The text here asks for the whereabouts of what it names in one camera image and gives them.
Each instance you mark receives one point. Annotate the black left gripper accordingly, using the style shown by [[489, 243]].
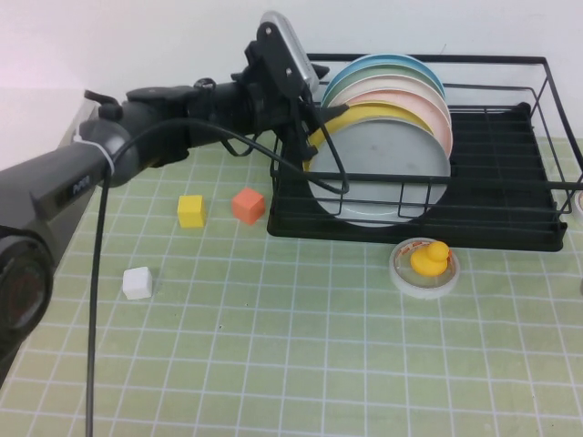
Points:
[[273, 114]]

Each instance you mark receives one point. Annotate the cream round plate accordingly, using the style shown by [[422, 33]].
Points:
[[378, 83]]

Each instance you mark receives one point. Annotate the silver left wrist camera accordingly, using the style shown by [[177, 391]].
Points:
[[296, 50]]

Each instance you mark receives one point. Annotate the grey round plate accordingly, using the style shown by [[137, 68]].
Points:
[[378, 159]]

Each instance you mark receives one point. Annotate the green checked tablecloth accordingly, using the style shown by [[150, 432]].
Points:
[[319, 355]]

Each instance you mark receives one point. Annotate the orange cube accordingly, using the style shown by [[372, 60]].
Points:
[[248, 206]]

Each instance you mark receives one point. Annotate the white side table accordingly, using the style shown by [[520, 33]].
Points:
[[36, 123]]

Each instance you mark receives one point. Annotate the pink round plate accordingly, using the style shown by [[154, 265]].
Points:
[[396, 96]]

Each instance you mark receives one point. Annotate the white cube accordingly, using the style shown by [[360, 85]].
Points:
[[138, 283]]

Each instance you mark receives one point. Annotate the blue round plate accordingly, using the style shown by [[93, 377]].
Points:
[[373, 61]]

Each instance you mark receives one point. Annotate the yellow round plate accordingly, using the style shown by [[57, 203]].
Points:
[[387, 110]]

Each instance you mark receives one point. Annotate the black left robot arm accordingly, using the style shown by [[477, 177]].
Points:
[[45, 191]]

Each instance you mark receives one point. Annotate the yellow cube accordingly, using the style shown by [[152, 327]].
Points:
[[192, 213]]

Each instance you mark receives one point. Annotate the yellow rubber duck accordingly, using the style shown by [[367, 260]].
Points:
[[428, 263]]

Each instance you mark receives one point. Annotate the pale green round plate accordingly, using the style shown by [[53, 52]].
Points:
[[387, 69]]

